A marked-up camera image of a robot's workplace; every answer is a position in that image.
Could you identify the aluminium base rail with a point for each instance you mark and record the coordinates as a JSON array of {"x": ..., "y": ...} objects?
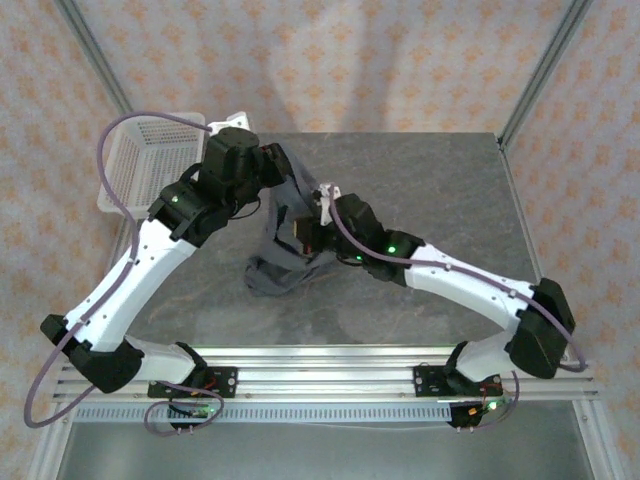
[{"x": 320, "y": 375}]

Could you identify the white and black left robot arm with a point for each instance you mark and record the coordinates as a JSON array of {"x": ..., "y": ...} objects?
[{"x": 135, "y": 280}]

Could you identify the aluminium table side frame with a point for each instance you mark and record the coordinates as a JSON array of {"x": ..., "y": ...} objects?
[{"x": 602, "y": 450}]

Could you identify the white perforated plastic basket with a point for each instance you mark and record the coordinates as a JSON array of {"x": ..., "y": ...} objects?
[{"x": 145, "y": 165}]

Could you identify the grey-blue t-shirt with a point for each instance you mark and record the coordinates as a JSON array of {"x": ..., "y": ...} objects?
[{"x": 275, "y": 275}]

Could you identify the grey metal lower panel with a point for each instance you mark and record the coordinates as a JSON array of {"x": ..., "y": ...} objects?
[{"x": 320, "y": 455}]

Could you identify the aluminium frame post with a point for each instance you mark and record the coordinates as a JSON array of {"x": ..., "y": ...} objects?
[
  {"x": 95, "y": 55},
  {"x": 546, "y": 70}
]

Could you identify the small green circuit board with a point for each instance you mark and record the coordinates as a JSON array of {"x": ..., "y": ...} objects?
[
  {"x": 200, "y": 412},
  {"x": 475, "y": 412}
]

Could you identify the orange patterned white backdrop curtain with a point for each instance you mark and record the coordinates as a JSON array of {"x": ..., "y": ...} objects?
[{"x": 320, "y": 60}]

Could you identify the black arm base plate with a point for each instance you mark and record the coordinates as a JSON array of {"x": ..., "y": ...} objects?
[
  {"x": 427, "y": 382},
  {"x": 227, "y": 380}
]

